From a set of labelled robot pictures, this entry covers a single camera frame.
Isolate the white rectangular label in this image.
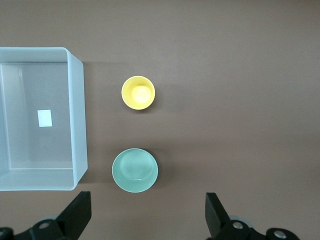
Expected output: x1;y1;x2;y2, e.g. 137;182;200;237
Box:
37;109;53;128

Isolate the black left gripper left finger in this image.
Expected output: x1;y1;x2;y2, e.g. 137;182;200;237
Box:
0;191;92;240

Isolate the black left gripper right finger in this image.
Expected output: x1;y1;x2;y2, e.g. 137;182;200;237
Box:
205;192;300;240

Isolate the translucent white plastic bin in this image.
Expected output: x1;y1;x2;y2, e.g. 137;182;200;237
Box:
0;46;89;192

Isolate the green ceramic bowl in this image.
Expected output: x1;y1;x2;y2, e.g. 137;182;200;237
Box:
111;147;159;194

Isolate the yellow cup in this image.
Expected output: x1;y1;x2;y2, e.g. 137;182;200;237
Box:
121;75;156;111

